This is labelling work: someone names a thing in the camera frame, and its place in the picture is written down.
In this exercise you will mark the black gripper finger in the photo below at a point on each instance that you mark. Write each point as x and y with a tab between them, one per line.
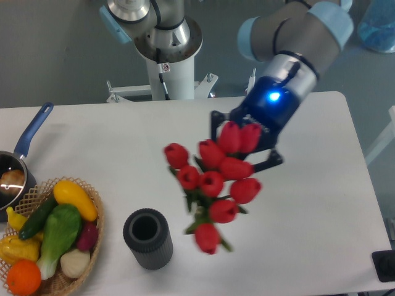
221	122
274	159

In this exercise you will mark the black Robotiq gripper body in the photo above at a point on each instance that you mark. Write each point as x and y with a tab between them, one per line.
270	104

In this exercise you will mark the red tulip bouquet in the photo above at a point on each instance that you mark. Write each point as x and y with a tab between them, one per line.
220	182

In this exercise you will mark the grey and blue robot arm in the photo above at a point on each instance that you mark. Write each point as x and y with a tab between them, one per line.
299	42

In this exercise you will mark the dark grey ribbed vase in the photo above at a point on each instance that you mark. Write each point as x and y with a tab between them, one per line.
147	235

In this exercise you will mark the black device at table edge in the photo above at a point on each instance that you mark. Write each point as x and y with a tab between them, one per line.
384	265

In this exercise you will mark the yellow squash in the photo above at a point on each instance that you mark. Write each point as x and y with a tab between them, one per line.
68	192

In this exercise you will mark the purple red radish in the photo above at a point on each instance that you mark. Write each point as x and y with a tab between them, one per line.
88	237

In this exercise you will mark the green bok choy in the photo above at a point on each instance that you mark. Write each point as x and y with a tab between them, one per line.
60	232

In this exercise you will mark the white garlic bulb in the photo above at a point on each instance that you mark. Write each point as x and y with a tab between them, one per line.
74	263

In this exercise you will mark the green cucumber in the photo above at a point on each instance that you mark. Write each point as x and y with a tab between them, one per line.
36	221

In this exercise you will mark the woven wicker basket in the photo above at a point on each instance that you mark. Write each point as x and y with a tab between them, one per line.
59	284

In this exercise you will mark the bread roll in pan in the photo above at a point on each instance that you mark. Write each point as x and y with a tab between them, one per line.
12	182

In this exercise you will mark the small yellow pepper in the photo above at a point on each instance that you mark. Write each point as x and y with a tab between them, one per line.
15	220

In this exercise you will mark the yellow gourd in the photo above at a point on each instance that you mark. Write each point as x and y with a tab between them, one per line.
13	249

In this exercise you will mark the orange fruit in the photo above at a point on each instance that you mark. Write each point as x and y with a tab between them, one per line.
24	278

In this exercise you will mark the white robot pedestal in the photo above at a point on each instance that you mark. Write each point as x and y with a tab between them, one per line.
170	61

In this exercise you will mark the white frame at right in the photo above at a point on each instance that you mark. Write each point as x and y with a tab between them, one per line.
381	141

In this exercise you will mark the blue-handled saucepan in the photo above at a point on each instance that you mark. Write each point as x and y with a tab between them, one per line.
16	160

